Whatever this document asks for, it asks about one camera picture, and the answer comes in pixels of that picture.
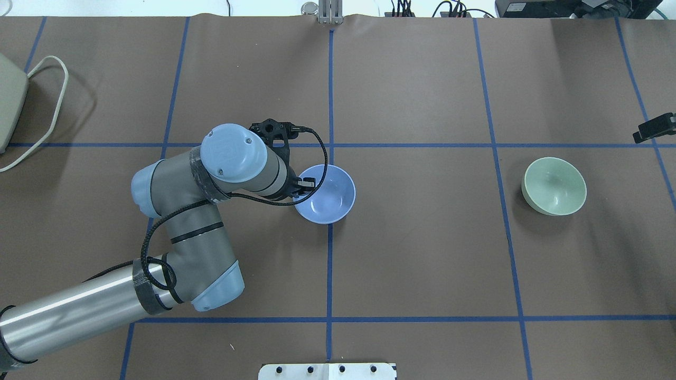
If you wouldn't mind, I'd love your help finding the blue bowl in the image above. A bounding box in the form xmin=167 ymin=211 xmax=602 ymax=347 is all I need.
xmin=294 ymin=165 xmax=356 ymax=225

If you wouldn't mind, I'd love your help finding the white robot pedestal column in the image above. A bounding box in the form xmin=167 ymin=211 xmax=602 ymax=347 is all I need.
xmin=258 ymin=362 xmax=398 ymax=379

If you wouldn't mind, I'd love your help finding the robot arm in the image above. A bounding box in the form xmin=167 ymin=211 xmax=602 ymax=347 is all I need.
xmin=2 ymin=119 xmax=328 ymax=375

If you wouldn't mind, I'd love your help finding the green bowl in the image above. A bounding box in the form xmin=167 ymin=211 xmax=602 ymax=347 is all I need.
xmin=521 ymin=157 xmax=587 ymax=216

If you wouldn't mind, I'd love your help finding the white toaster power cable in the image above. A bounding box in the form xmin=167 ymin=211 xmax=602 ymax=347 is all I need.
xmin=0 ymin=55 xmax=70 ymax=173

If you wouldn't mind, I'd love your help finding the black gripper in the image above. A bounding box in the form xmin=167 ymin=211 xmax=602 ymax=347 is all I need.
xmin=285 ymin=175 xmax=316 ymax=199

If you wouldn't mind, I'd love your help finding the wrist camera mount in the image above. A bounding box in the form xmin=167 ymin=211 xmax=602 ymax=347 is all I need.
xmin=248 ymin=119 xmax=299 ymax=165

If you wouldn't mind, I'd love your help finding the cream silver toaster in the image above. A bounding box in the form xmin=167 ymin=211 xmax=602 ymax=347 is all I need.
xmin=1 ymin=54 xmax=29 ymax=154

